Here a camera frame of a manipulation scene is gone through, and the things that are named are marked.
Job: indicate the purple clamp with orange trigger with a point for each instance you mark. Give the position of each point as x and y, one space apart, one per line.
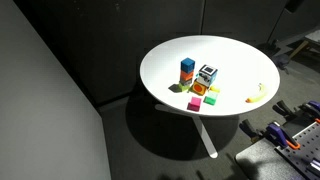
280 135

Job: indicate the small yellow block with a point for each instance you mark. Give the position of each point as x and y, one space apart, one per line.
215 89

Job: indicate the plain orange cube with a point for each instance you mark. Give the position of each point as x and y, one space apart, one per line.
186 75

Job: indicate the white table base legs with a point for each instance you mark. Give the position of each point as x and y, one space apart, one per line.
205 135

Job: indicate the wooden leg side table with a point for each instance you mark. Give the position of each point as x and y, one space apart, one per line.
311 37

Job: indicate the orange cube with red circle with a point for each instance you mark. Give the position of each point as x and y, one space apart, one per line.
199 88

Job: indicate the green block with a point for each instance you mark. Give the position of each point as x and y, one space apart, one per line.
211 98

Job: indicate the white blue number cube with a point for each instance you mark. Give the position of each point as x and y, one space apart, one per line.
207 74

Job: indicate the perforated metal board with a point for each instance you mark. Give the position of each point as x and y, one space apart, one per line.
305 146

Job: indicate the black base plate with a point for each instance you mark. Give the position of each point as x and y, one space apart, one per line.
260 161

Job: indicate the grey cube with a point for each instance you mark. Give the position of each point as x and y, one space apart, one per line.
185 81

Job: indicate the lime green cube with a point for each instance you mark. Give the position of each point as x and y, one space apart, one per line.
184 86

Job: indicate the pink block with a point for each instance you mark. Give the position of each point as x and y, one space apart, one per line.
194 104

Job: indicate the yellow banana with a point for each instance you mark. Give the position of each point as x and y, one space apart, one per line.
258 95

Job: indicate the black spring clamp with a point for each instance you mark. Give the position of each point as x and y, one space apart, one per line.
284 108
250 130

